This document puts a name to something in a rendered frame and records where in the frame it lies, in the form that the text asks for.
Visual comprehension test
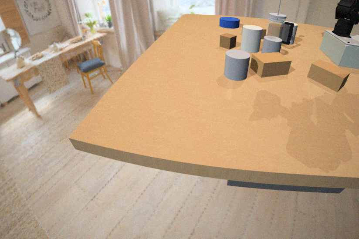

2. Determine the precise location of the tan cube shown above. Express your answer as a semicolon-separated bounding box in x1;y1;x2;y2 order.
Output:
219;33;237;50

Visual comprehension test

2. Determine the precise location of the tan rectangular block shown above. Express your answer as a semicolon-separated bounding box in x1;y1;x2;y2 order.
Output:
250;52;292;78
243;24;267;39
307;59;350;92

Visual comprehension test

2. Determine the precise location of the blue short cylinder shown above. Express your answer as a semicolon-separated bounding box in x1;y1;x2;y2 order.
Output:
219;17;240;29

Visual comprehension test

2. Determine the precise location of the french press coffee maker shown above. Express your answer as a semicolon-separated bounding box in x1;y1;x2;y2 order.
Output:
266;9;294;45

